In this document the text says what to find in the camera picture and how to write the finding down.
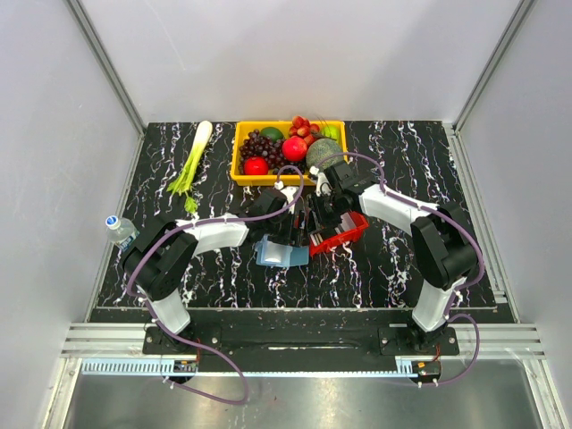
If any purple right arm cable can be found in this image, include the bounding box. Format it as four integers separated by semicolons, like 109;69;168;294
312;151;486;389

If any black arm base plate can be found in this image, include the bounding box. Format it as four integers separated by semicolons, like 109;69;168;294
141;324;460;357

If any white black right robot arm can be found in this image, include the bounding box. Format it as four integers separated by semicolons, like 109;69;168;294
307;160;484;354

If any dark purple grape bunch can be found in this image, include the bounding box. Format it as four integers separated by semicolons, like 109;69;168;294
239;129;285;175

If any yellow plastic fruit bin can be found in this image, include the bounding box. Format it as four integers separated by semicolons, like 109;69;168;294
230;120;349;187

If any dark blueberry cluster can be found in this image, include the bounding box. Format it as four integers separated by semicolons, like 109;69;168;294
272;161;307;175

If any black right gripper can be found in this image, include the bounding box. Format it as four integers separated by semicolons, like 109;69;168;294
307;191;346;235

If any blue leather card holder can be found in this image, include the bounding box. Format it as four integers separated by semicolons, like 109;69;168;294
255;235;309;268

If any red tomato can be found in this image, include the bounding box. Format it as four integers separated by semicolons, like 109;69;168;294
243;156;269;175

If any red plastic card tray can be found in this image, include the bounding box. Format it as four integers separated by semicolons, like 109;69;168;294
308;212;369;258

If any red lychee cluster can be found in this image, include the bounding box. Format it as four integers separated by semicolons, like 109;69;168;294
288;115;321;139

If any green white celery stalk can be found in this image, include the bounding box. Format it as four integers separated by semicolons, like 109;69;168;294
167;121;213;214

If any clear plastic water bottle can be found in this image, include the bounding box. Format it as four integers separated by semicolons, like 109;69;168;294
105;215;139;253

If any red pomegranate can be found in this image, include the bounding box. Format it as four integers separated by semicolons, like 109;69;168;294
282;136;307;162

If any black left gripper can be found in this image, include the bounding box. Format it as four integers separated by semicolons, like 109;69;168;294
265;207;310;248

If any green netted melon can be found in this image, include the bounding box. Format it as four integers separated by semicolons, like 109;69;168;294
306;139;345;171

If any dark green avocado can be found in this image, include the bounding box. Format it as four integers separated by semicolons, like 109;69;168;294
259;127;284;141

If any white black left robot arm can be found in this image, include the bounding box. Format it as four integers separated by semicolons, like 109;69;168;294
120;186;301;353

